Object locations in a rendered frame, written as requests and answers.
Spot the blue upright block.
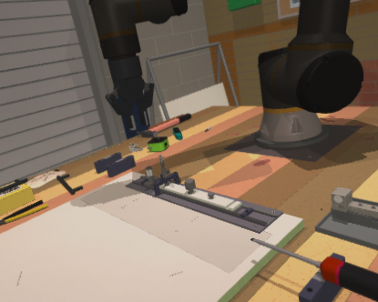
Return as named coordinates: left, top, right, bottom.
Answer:
left=118, top=94, right=152, bottom=139

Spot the white leaning board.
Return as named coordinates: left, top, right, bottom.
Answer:
left=158, top=82, right=230, bottom=121

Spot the dark grey flat base sheet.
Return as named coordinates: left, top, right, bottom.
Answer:
left=232, top=124, right=365, bottom=163

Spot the grey metal tube frame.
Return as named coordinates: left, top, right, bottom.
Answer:
left=145, top=41, right=240, bottom=122

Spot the green wall sign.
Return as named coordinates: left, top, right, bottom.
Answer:
left=227, top=0, right=262, bottom=13

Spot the grey roller shutter door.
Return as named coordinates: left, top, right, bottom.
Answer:
left=0, top=0, right=109, bottom=190

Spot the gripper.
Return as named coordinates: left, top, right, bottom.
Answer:
left=105, top=55, right=156, bottom=130

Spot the grey clamp wing knob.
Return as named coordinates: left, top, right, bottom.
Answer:
left=184, top=177, right=198, bottom=194

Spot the black rod tool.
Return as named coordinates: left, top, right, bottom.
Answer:
left=0, top=177, right=29, bottom=199

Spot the yellow black hand tool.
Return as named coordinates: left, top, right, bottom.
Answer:
left=0, top=204, right=49, bottom=233

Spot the light grey metal block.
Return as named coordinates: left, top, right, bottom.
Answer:
left=330, top=186, right=378, bottom=221

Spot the black hex key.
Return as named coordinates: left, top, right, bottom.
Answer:
left=56, top=173, right=84, bottom=196

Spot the dark grey jig base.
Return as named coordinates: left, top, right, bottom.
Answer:
left=125, top=175, right=284, bottom=236

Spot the yellow box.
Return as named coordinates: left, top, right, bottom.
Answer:
left=0, top=183, right=36, bottom=223

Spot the dark blue block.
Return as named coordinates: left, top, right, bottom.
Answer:
left=93, top=152, right=123, bottom=174
left=107, top=155, right=137, bottom=178

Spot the red black screwdriver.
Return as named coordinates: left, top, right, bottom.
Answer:
left=250, top=237, right=378, bottom=302

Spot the large white door panel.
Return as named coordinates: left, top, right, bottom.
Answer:
left=0, top=170, right=305, bottom=302

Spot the white hinge plate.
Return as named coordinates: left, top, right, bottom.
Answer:
left=160, top=183, right=242, bottom=211

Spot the green tape measure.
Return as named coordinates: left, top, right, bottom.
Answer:
left=147, top=136, right=170, bottom=153

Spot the cork notice board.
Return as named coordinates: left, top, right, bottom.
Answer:
left=276, top=0, right=303, bottom=19

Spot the dark blue screwdriver rest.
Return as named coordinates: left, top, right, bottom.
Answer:
left=298, top=252, right=347, bottom=302

